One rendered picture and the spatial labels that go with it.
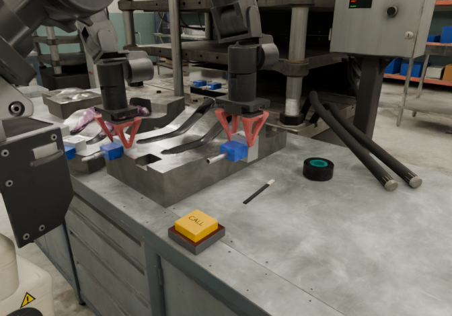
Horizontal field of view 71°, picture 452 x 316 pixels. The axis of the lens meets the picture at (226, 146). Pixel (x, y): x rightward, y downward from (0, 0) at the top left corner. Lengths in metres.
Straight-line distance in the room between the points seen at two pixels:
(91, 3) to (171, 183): 0.44
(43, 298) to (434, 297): 0.63
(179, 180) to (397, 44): 0.88
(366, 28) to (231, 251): 0.96
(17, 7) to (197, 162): 0.51
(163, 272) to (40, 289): 0.32
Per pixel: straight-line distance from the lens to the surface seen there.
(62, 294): 1.81
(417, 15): 1.27
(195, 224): 0.62
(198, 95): 1.76
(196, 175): 0.78
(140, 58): 0.83
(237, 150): 0.66
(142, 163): 0.80
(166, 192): 0.73
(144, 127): 1.10
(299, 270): 0.60
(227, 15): 0.64
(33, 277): 0.65
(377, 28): 1.30
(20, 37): 0.37
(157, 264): 0.86
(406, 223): 0.79
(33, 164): 0.54
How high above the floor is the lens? 1.20
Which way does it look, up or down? 22 degrees down
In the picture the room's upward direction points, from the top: straight up
